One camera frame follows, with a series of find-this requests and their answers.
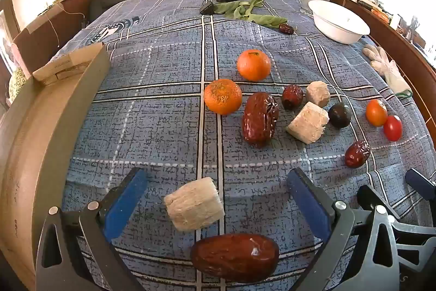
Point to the red cherry tomato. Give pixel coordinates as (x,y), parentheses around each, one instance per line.
(392,128)

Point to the large smooth red date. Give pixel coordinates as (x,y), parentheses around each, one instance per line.
(231,258)

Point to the black power adapter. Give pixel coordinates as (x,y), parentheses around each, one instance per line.
(206,8)

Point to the small round red date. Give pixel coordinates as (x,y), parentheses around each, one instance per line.
(292,97)

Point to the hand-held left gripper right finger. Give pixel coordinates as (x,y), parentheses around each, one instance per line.
(308,205)

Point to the cardboard box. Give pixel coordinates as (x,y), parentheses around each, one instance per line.
(27,158)

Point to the wooden cabinet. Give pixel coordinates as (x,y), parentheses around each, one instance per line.
(391,35)

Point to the smooth orange mandarin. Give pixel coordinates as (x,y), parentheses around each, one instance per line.
(253,66)

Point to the small orange kumquat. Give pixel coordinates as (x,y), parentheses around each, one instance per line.
(376,113)

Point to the green patterned cloth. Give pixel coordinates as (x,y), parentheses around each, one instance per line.
(17,84)

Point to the brown taped board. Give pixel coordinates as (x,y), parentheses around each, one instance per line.
(44,35)

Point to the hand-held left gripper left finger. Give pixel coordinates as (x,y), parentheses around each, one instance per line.
(126,205)

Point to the green cloth strip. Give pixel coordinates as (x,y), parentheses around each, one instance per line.
(235,8)

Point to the dark dried red date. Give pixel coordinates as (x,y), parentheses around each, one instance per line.
(286,29)

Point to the white plastic bowl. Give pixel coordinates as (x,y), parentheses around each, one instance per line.
(340,23)

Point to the speckled orange mandarin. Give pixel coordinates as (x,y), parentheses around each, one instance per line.
(223,97)

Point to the dark purple passion fruit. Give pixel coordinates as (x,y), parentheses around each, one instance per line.
(339,116)

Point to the small sugarcane piece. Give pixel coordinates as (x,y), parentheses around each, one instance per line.
(317,93)

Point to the blue plaid bed sheet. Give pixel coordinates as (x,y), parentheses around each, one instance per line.
(153,127)

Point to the white work glove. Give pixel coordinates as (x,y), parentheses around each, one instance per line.
(391,72)

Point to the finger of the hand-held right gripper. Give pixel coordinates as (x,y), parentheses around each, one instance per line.
(422,183)
(368,197)

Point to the medium red date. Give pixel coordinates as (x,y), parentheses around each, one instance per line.
(357,154)

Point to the large wrinkled red date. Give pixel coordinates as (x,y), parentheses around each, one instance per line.
(260,120)

